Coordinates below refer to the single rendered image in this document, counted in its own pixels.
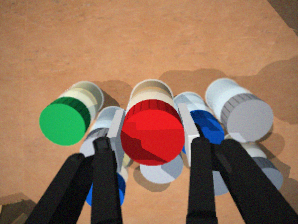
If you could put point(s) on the white bottle with grey cap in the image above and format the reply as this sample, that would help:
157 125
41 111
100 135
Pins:
245 117
99 128

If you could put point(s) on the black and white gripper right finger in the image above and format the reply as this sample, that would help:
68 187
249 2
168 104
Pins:
256 197

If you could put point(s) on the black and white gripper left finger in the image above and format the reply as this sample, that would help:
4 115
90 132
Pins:
63 200

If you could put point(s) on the white bottle with red cap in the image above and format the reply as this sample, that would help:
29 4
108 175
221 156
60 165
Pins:
152 133

